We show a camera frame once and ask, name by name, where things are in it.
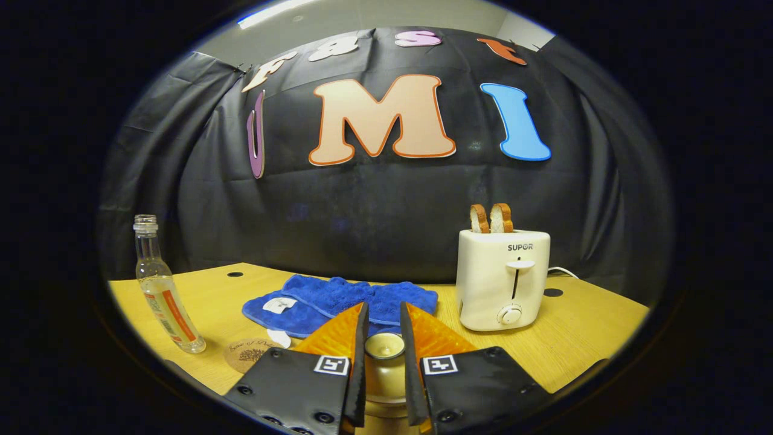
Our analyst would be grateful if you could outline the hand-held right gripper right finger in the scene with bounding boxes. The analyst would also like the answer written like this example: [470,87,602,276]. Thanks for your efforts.
[400,302,551,435]

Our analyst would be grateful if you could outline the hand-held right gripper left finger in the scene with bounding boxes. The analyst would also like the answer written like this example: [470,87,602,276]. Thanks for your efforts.
[222,302,370,435]

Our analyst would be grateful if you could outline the yellow-green teacup lid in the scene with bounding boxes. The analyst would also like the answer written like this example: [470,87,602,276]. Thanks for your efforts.
[362,332,409,404]

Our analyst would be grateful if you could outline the round cork coaster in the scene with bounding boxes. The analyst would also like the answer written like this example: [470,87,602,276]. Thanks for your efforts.
[223,337,284,374]

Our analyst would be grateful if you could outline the clear plastic water bottle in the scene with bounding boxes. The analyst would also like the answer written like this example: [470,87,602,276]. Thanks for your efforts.
[133,214,207,354]

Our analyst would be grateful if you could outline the blue towel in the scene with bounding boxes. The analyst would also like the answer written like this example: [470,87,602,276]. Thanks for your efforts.
[242,275,440,340]

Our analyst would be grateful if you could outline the white toaster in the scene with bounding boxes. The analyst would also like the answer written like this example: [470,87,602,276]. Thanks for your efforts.
[455,228,551,332]

